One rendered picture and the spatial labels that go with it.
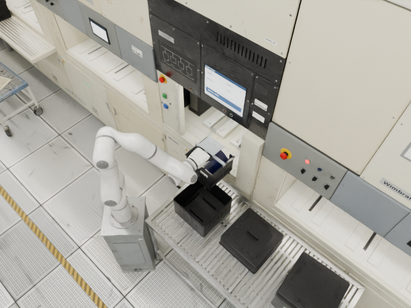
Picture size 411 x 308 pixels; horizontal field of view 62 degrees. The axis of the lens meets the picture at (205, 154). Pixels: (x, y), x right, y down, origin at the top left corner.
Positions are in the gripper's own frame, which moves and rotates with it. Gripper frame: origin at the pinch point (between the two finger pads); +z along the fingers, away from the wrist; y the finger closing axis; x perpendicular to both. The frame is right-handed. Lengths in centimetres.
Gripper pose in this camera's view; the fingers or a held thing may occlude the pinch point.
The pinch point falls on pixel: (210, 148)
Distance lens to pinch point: 204.7
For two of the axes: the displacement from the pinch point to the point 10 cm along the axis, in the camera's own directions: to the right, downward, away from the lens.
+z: 6.8, -5.8, 4.4
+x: 0.1, -5.9, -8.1
